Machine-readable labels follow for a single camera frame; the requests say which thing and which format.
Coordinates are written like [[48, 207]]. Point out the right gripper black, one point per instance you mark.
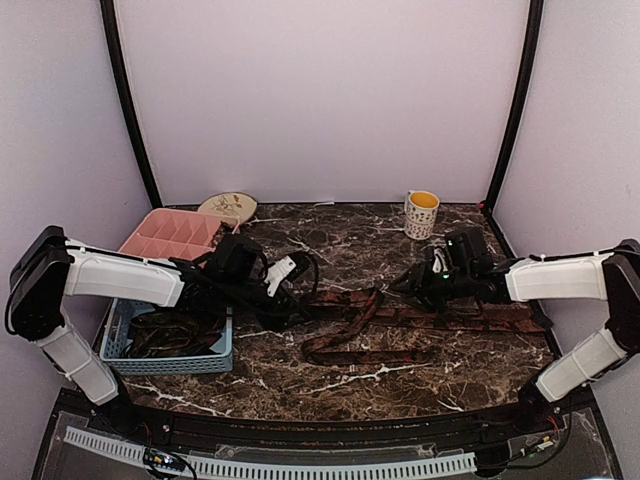
[[419, 279]]

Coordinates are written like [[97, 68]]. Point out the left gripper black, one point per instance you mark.
[[280, 309]]

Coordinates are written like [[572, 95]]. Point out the brown red patterned tie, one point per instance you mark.
[[359, 309]]

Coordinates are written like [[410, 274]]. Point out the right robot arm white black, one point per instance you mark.
[[610, 276]]

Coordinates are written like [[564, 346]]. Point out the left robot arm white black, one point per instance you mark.
[[55, 267]]

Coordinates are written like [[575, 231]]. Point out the pink divided organizer tray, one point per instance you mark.
[[166, 233]]

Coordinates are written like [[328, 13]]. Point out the white mug yellow inside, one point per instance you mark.
[[420, 210]]

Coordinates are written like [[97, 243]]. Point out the beige floral plate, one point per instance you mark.
[[231, 205]]

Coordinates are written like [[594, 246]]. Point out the blue perforated plastic basket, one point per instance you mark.
[[116, 341]]

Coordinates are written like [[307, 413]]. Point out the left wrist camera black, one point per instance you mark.
[[237, 259]]

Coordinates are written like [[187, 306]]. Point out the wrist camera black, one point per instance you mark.
[[465, 250], [237, 259]]

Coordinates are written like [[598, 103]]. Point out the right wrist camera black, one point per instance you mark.
[[465, 250]]

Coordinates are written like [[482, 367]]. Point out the black front rail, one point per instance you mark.
[[174, 421]]

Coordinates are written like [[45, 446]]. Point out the white slotted cable duct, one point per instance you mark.
[[194, 466]]

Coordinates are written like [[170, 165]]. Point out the right black frame post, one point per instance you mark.
[[521, 88]]

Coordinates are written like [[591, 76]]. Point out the black frame post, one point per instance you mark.
[[126, 100], [521, 88]]

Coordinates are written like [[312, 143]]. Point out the left black frame post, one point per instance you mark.
[[126, 100]]

